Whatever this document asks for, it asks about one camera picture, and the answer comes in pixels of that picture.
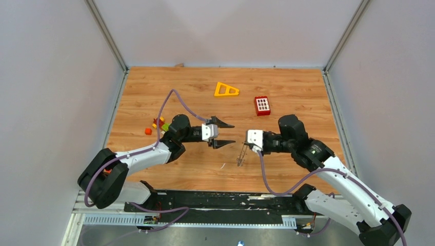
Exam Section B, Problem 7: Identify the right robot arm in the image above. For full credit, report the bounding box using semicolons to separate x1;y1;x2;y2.
246;114;412;245

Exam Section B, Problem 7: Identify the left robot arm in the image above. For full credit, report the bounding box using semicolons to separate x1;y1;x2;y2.
77;114;233;212

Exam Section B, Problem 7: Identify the toy brick car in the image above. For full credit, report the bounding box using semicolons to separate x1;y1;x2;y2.
152;117;169;132

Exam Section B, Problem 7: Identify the red toy window block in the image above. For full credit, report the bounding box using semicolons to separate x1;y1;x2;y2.
254;96;271;116

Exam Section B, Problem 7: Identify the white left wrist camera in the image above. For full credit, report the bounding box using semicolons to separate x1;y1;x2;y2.
201;124;219;141

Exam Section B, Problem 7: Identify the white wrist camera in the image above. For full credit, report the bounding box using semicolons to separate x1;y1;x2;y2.
245;129;264;152
201;124;219;141

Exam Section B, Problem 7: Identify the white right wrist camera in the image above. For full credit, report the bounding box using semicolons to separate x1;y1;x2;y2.
245;129;264;152

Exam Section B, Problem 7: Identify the yellow triangular toy frame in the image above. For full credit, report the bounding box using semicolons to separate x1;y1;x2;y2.
213;82;240;97

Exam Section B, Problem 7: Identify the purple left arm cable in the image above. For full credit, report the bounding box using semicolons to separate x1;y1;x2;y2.
78;89;209;246

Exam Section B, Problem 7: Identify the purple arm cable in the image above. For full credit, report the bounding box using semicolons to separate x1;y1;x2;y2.
256;149;408;246
78;89;209;246

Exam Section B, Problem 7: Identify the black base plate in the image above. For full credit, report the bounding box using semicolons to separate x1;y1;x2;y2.
142;190;314;226

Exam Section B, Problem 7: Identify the white slotted cable duct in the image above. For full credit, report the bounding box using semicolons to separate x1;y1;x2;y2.
83;214;298;230

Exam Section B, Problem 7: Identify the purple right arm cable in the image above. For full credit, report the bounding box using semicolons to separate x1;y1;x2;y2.
256;149;408;246

